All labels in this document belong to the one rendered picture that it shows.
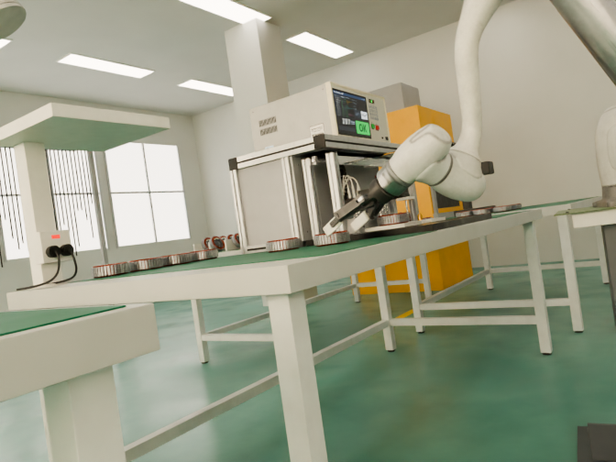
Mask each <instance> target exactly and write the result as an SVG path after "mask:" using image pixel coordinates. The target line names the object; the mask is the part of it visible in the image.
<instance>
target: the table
mask: <svg viewBox="0 0 616 462"><path fill-rule="evenodd" d="M226 239H232V242H233V243H234V245H235V246H236V247H238V248H241V246H240V240H239V233H235V234H234V235H232V234H229V235H228V236H213V237H212V238H210V237H206V238H204V239H203V240H202V243H201V244H202V247H203V249H209V246H208V242H209V245H210V247H211V248H216V249H217V251H218V257H223V256H229V255H234V254H239V253H241V249H236V250H229V251H223V250H224V249H225V242H224V240H226ZM206 243H207V244H206ZM219 246H220V247H219ZM419 256H420V262H421V269H422V275H423V278H422V279H418V281H419V283H423V287H424V294H425V299H426V298H428V297H430V296H432V291H431V284H430V278H429V271H428V265H427V258H426V253H425V254H422V255H419ZM351 279H352V284H350V285H347V286H345V287H342V288H339V289H336V290H333V291H329V292H326V293H323V294H320V295H317V296H314V297H312V298H309V299H306V300H305V305H306V304H309V303H314V302H317V301H319V300H322V299H324V298H327V297H330V296H333V295H336V294H339V293H341V292H346V291H348V290H351V289H353V292H354V298H355V302H356V303H360V301H361V297H360V290H359V287H371V286H377V282H375V281H374V282H360V283H358V275H357V274H355V275H352V276H351ZM387 283H388V285H401V284H410V283H409V280H388V281H387ZM191 302H192V314H193V320H194V327H195V334H196V340H197V346H198V353H199V359H200V362H202V364H205V363H208V361H209V360H210V358H209V351H208V345H207V341H273V335H272V334H224V333H226V332H229V331H232V330H235V329H237V328H239V327H242V326H245V325H250V324H253V323H256V322H258V321H261V320H263V319H266V318H269V317H270V312H266V313H262V314H259V315H256V316H253V317H250V318H248V319H245V320H242V321H239V322H236V323H233V324H229V325H225V326H222V327H219V328H216V329H214V330H211V331H208V332H205V325H204V313H203V307H202V300H201V299H198V300H191Z"/></svg>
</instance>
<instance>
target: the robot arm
mask: <svg viewBox="0 0 616 462"><path fill-rule="evenodd" d="M549 1H550V2H551V3H552V5H553V6H554V7H555V9H556V10H557V11H558V13H559V14H560V15H561V17H562V18H563V19H564V20H565V21H566V22H567V24H568V25H569V26H570V28H571V29H572V30H573V31H574V33H575V34H576V35H577V37H578V38H579V40H580V41H581V42H582V43H583V45H584V46H585V47H586V49H587V50H588V52H589V53H590V54H591V55H592V57H593V58H594V59H595V61H596V62H597V63H598V64H599V66H600V67H601V69H602V70H604V72H605V73H606V74H607V75H608V77H609V78H610V80H611V81H612V82H613V84H614V85H615V86H616V3H615V2H614V0H549ZM501 2H502V0H464V4H463V7H462V11H461V16H460V19H459V23H458V27H457V31H456V42H455V65H456V79H457V87H458V94H459V102H460V109H461V116H462V130H461V134H460V138H459V140H458V142H457V143H456V144H455V145H454V146H453V147H451V144H452V139H451V137H450V136H449V134H448V133H447V132H446V131H445V130H444V129H443V128H441V127H440V126H437V125H434V124H429V125H426V126H424V127H422V128H420V129H419V130H417V131H416V132H415V133H413V134H412V135H411V136H409V137H408V138H407V139H406V140H405V141H404V142H403V143H402V144H401V145H400V146H399V147H398V148H397V150H396V151H395V153H394V155H393V156H392V158H391V159H390V160H389V161H388V162H387V163H386V164H385V165H384V166H383V167H382V168H381V169H380V170H379V171H378V173H377V177H376V178H375V179H374V180H373V181H372V182H371V183H370V184H369V185H368V188H369V192H367V193H365V194H364V195H363V194H362V193H360V194H359V195H358V196H357V197H356V198H355V199H353V200H352V201H350V202H349V203H347V204H346V205H344V206H343V207H341V208H340V209H339V210H337V211H336V212H334V213H333V215H334V218H333V219H332V220H331V221H330V222H329V223H328V224H327V225H326V226H325V227H324V228H323V230H324V232H325V233H326V235H327V236H328V237H329V236H330V235H331V234H332V233H334V232H335V231H336V230H337V229H338V228H339V227H340V226H341V225H342V224H343V223H344V222H343V221H344V220H346V219H347V218H349V217H350V216H351V215H354V214H355V213H357V212H359V211H364V210H366V209H367V211H366V212H365V211H364V212H363V213H362V214H361V215H360V216H358V217H357V218H356V219H355V220H354V221H353V222H352V223H351V224H350V226H351V228H352V229H353V231H354V232H357V231H358V230H359V229H360V228H361V227H362V226H363V225H364V224H366V223H367V221H368V220H369V219H371V220H373V219H374V216H377V215H378V214H379V212H380V210H381V209H382V207H383V206H384V204H386V203H388V202H389V201H390V200H391V199H392V198H393V197H394V196H399V195H401V194H402V193H403V192H404V191H405V190H406V189H407V188H408V187H410V186H411V185H412V184H413V183H414V182H421V183H425V184H427V185H429V186H430V187H432V188H433V189H434V190H435V191H437V192H438V193H441V194H442V195H443V196H445V197H448V198H450V199H453V200H457V201H462V202H472V201H475V200H477V199H478V198H479V197H480V196H481V195H482V194H483V193H484V191H485V189H486V180H485V177H484V174H483V173H482V170H481V162H482V160H481V158H480V157H479V144H480V140H481V134H482V108H481V95H480V82H479V42H480V38H481V35H482V33H483V31H484V29H485V27H486V26H487V25H488V23H489V22H490V19H491V18H492V16H493V15H494V13H495V12H496V10H497V9H498V7H499V6H500V4H501ZM595 150H596V159H597V165H598V171H599V177H600V182H601V188H602V199H601V200H599V201H596V202H595V203H592V207H614V206H616V105H614V106H611V107H609V108H608V109H606V110H605V112H604V113H603V114H602V115H601V116H600V118H599V122H598V124H597V127H596V132H595ZM612 185H614V186H612ZM605 186H608V187H605ZM362 206H363V207H362ZM373 215H374V216H373Z"/></svg>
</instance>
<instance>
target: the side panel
mask: <svg viewBox="0 0 616 462"><path fill-rule="evenodd" d="M230 176H231V182H232V189H233V195H234V202H235V208H236V220H237V227H238V234H239V240H240V246H241V253H242V254H249V253H257V252H264V251H267V249H266V243H267V241H271V240H278V239H279V240H281V239H285V238H291V237H298V238H299V239H300V242H301V246H300V248H301V247H305V245H304V241H302V240H301V233H300V227H299V220H298V214H297V207H296V201H295V194H294V188H293V181H292V169H291V163H290V157H285V158H281V159H277V160H274V161H270V162H266V163H262V164H259V165H255V166H251V167H247V168H244V169H240V170H231V171H230Z"/></svg>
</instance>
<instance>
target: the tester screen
mask: <svg viewBox="0 0 616 462"><path fill-rule="evenodd" d="M333 93H334V99H335V111H336V118H337V124H338V131H339V132H341V133H348V134H353V135H360V136H366V137H370V136H369V135H362V134H358V132H357V126H356V121H360V122H365V123H368V122H369V120H366V119H362V118H357V117H355V112H354V110H358V111H362V112H366V113H367V107H366V100H365V99H364V98H361V97H357V96H354V95H351V94H347V93H341V92H338V91H335V90H333ZM367 114H368V113H367ZM342 117H343V118H347V119H350V124H351V126H349V125H344V124H343V122H342ZM339 126H344V127H353V128H355V129H356V132H351V131H345V130H340V129H339Z"/></svg>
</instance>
